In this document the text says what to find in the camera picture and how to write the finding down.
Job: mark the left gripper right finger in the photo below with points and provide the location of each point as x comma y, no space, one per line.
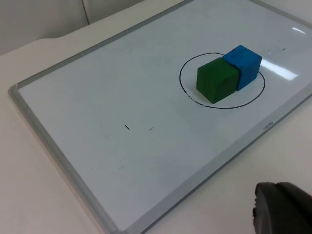
296,207

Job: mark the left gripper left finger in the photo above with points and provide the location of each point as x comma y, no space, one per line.
267,209

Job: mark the green cube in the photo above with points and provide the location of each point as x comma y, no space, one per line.
215,81

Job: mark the blue cube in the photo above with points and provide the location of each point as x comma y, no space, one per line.
246,67

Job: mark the grey-framed whiteboard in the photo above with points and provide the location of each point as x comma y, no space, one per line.
126,97

